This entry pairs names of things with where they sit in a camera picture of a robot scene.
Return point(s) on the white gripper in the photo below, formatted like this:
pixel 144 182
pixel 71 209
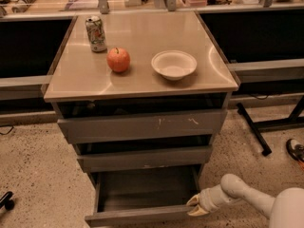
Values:
pixel 205 199

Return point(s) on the grey bottom drawer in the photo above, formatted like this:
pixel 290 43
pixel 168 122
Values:
pixel 144 195

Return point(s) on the grey drawer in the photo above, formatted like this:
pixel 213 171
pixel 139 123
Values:
pixel 146 159
pixel 142 126
pixel 144 195

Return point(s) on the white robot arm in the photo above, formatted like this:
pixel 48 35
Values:
pixel 286 210

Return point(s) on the grey middle drawer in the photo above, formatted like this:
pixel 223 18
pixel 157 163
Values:
pixel 146 159

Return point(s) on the grey drawer cabinet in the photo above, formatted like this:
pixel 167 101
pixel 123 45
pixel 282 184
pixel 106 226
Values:
pixel 83 85

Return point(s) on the grey top drawer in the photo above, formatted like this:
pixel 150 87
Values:
pixel 142 126

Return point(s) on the sneaker shoe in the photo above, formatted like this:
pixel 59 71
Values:
pixel 296 150

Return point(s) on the black metal stand leg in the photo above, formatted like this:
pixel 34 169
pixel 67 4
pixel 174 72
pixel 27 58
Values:
pixel 294 120

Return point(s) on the white paper bowl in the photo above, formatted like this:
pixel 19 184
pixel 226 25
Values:
pixel 174 65

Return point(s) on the red apple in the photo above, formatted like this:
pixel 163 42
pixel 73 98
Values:
pixel 118 59

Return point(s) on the black chair caster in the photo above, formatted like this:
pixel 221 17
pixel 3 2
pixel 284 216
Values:
pixel 6 201

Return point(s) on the crushed soda can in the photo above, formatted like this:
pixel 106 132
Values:
pixel 96 34

